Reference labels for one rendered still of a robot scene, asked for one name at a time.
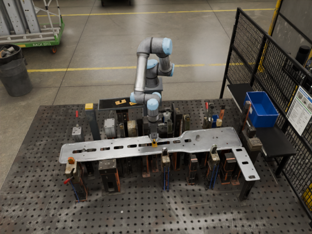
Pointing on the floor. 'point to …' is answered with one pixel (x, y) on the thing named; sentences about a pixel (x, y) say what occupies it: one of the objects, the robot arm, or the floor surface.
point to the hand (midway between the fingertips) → (154, 141)
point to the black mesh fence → (271, 91)
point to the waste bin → (14, 70)
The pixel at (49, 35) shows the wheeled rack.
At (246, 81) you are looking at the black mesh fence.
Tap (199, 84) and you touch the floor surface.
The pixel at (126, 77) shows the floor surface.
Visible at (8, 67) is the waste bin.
